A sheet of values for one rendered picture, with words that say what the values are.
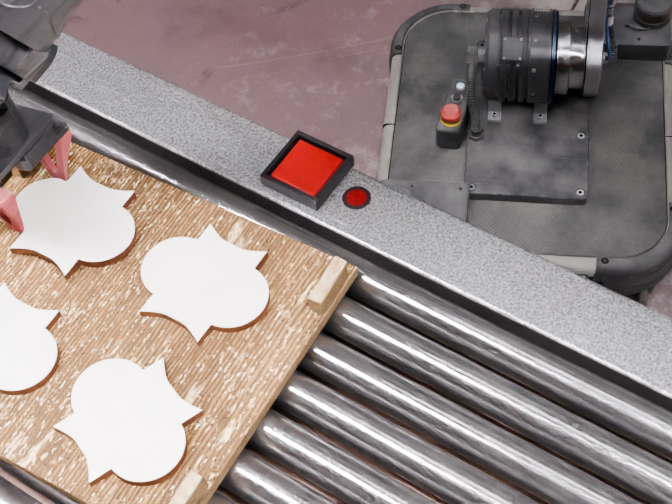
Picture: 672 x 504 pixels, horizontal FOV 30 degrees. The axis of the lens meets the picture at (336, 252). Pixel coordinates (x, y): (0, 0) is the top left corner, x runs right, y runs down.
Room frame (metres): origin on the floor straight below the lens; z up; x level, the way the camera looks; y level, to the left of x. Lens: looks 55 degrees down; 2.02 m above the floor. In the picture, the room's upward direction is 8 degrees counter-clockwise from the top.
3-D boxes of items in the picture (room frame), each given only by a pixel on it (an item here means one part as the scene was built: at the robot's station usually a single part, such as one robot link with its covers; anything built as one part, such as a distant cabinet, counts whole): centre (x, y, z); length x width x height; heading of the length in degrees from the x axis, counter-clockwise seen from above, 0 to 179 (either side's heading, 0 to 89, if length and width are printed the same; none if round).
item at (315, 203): (0.87, 0.02, 0.92); 0.08 x 0.08 x 0.02; 50
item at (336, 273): (0.70, 0.01, 0.95); 0.06 x 0.02 x 0.03; 144
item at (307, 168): (0.87, 0.02, 0.92); 0.06 x 0.06 x 0.01; 50
